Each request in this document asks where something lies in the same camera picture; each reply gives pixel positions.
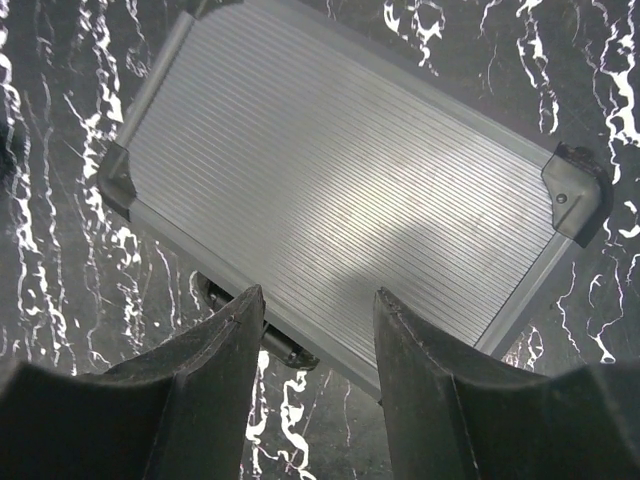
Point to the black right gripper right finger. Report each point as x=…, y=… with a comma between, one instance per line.
x=452, y=412

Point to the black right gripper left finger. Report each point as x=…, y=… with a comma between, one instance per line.
x=178, y=411

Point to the black poker chip case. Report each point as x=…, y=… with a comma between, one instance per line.
x=271, y=145

